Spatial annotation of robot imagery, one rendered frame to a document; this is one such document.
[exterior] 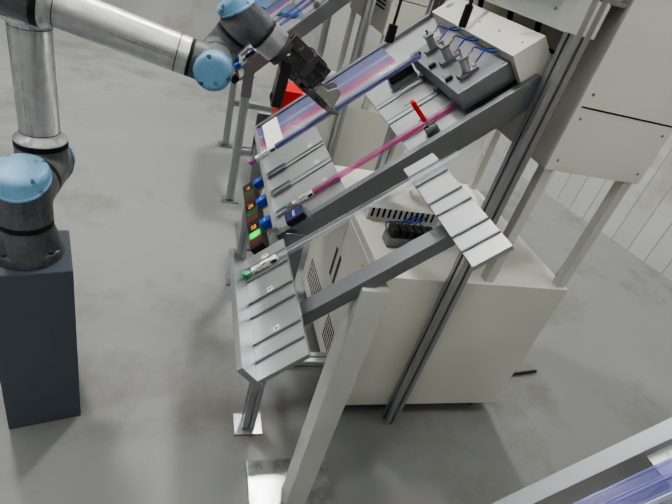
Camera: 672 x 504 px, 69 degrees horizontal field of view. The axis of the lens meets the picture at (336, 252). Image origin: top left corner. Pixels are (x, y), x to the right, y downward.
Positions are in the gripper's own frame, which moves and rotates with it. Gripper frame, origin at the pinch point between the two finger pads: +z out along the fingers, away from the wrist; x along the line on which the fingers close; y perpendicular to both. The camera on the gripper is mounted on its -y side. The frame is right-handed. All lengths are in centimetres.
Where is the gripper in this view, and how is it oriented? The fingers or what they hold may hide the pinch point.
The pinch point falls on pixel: (332, 111)
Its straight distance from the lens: 129.2
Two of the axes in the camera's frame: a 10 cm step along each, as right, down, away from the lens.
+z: 6.8, 4.9, 5.4
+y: 7.1, -6.5, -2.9
